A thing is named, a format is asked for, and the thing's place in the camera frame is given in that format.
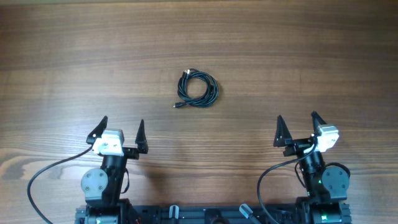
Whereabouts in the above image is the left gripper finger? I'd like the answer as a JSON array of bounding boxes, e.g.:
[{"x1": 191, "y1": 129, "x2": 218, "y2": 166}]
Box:
[
  {"x1": 86, "y1": 116, "x2": 108, "y2": 144},
  {"x1": 135, "y1": 119, "x2": 149, "y2": 154}
]

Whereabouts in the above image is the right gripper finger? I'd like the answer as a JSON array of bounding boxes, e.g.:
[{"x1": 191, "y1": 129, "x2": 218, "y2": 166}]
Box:
[
  {"x1": 273, "y1": 115, "x2": 292, "y2": 147},
  {"x1": 311, "y1": 111, "x2": 326, "y2": 132}
]

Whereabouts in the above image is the black usb cable one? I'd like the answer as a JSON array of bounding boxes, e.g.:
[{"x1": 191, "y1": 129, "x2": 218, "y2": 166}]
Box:
[{"x1": 173, "y1": 68, "x2": 220, "y2": 109}]

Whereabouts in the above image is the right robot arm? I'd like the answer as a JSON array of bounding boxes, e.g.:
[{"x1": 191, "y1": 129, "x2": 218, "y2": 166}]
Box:
[{"x1": 274, "y1": 111, "x2": 351, "y2": 223}]

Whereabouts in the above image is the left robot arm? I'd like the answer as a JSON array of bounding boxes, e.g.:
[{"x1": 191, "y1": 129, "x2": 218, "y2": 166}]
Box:
[{"x1": 75, "y1": 116, "x2": 149, "y2": 224}]

